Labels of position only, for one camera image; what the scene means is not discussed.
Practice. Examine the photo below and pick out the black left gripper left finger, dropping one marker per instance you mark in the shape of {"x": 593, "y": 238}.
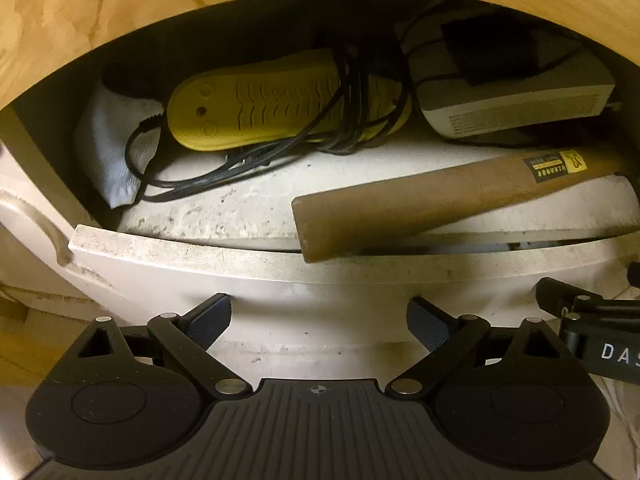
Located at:
{"x": 186, "y": 340}

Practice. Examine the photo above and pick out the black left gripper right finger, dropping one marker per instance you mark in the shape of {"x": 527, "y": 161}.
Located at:
{"x": 449, "y": 342}

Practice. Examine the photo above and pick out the white drawer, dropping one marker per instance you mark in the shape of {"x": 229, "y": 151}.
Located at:
{"x": 338, "y": 319}

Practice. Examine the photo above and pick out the white cloth bag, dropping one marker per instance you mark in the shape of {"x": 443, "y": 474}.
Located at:
{"x": 101, "y": 136}

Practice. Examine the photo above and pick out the white vented electronic box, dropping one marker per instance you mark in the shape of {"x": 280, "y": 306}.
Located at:
{"x": 494, "y": 71}

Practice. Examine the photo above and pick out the yellow shoe dryer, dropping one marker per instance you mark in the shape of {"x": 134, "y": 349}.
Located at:
{"x": 330, "y": 99}

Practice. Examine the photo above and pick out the wooden handled hammer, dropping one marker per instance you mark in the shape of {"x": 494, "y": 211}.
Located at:
{"x": 339, "y": 222}

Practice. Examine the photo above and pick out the white cabinet frame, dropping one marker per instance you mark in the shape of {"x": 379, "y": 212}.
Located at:
{"x": 41, "y": 212}

